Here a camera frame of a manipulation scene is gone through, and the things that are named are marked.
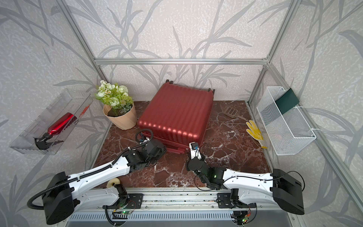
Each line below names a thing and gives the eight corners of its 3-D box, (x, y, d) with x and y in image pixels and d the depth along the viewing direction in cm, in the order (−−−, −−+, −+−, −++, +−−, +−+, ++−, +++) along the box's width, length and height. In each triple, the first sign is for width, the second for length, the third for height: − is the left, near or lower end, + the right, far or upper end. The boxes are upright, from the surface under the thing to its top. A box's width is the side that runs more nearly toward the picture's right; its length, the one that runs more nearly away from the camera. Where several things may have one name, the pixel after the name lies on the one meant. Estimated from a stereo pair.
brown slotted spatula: (222, 113, 116) (223, 111, 114) (225, 107, 121) (226, 105, 118) (247, 121, 111) (248, 119, 108) (248, 114, 115) (249, 112, 113)
